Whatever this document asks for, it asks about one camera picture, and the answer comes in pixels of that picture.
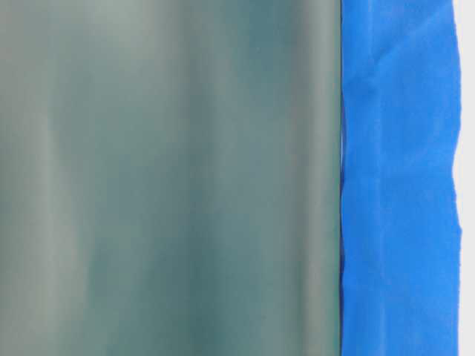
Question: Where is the blue table cloth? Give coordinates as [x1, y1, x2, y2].
[341, 1, 461, 355]

